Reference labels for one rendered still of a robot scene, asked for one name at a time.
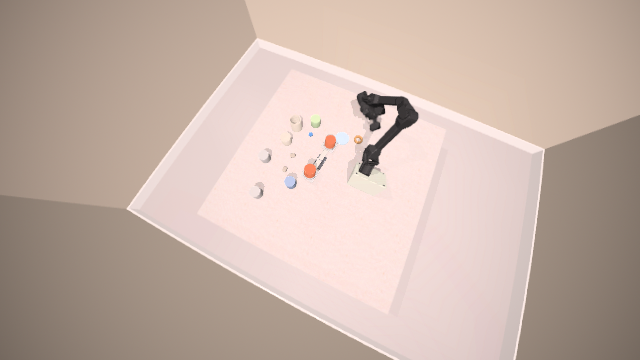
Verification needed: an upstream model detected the orange cup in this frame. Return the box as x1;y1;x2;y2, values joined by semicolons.
324;135;336;149
304;164;316;178

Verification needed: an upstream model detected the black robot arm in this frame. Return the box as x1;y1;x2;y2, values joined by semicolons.
357;91;418;177

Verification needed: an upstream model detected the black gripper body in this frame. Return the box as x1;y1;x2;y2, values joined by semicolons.
365;105;381;132

